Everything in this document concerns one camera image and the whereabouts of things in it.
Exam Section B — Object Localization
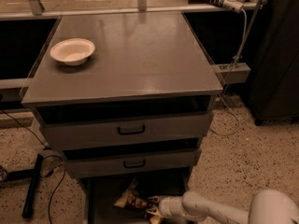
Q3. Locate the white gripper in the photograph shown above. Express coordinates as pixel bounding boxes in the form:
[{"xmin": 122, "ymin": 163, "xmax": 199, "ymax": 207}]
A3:
[{"xmin": 149, "ymin": 195, "xmax": 185, "ymax": 224}]

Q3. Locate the brown chip bag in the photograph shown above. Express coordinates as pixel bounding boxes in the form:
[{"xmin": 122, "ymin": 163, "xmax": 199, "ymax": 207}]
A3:
[{"xmin": 113, "ymin": 178, "xmax": 161, "ymax": 220}]

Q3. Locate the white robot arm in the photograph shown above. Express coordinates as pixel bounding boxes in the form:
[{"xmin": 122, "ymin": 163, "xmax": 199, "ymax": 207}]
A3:
[{"xmin": 148, "ymin": 189, "xmax": 299, "ymax": 224}]

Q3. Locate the grey middle drawer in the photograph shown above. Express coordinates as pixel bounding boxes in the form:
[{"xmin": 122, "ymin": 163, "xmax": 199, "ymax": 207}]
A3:
[{"xmin": 63, "ymin": 138, "xmax": 202, "ymax": 178}]

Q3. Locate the grey drawer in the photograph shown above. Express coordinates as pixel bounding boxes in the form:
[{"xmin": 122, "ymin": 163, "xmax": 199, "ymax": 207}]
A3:
[
  {"xmin": 63, "ymin": 138, "xmax": 202, "ymax": 178},
  {"xmin": 37, "ymin": 95, "xmax": 214, "ymax": 150},
  {"xmin": 87, "ymin": 168, "xmax": 190, "ymax": 224}
]

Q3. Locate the grey bottom drawer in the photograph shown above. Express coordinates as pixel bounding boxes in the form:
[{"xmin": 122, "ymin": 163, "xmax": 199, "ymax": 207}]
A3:
[{"xmin": 87, "ymin": 168, "xmax": 190, "ymax": 224}]

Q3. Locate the grey top drawer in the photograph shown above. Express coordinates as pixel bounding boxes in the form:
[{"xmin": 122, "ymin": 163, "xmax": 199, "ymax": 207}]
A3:
[{"xmin": 37, "ymin": 95, "xmax": 214, "ymax": 150}]

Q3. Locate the grey drawer cabinet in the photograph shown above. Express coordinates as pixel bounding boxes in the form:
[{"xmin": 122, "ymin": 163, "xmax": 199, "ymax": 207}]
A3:
[{"xmin": 22, "ymin": 12, "xmax": 221, "ymax": 224}]

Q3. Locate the black metal floor stand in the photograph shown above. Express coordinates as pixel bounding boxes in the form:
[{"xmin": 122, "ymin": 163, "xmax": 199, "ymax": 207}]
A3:
[{"xmin": 0, "ymin": 154, "xmax": 43, "ymax": 218}]

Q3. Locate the dark cabinet at right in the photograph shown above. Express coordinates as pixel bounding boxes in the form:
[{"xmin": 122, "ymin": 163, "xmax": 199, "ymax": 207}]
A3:
[{"xmin": 247, "ymin": 0, "xmax": 299, "ymax": 126}]

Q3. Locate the white paper bowl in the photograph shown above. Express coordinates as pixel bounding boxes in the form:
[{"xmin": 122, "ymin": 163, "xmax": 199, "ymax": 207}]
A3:
[{"xmin": 50, "ymin": 38, "xmax": 95, "ymax": 66}]

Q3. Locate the black middle drawer handle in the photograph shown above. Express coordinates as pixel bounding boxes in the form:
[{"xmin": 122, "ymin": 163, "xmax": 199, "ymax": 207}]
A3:
[{"xmin": 123, "ymin": 160, "xmax": 146, "ymax": 169}]

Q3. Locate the black drawer handle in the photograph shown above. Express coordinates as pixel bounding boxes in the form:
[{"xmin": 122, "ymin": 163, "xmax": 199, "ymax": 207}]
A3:
[
  {"xmin": 123, "ymin": 160, "xmax": 146, "ymax": 169},
  {"xmin": 117, "ymin": 125, "xmax": 146, "ymax": 135}
]

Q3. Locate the black top drawer handle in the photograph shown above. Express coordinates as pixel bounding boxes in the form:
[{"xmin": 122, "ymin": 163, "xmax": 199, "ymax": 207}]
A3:
[{"xmin": 117, "ymin": 125, "xmax": 146, "ymax": 135}]

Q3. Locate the grey metal rail bracket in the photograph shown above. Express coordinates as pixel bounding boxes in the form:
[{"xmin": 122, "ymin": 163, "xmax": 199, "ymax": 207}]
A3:
[{"xmin": 212, "ymin": 63, "xmax": 250, "ymax": 85}]

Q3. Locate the black floor cable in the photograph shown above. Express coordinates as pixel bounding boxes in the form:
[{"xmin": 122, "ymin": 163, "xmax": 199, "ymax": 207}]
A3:
[{"xmin": 0, "ymin": 108, "xmax": 67, "ymax": 224}]

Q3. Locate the white power cable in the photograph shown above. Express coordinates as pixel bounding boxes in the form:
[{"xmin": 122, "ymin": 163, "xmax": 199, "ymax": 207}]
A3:
[{"xmin": 208, "ymin": 7, "xmax": 249, "ymax": 137}]

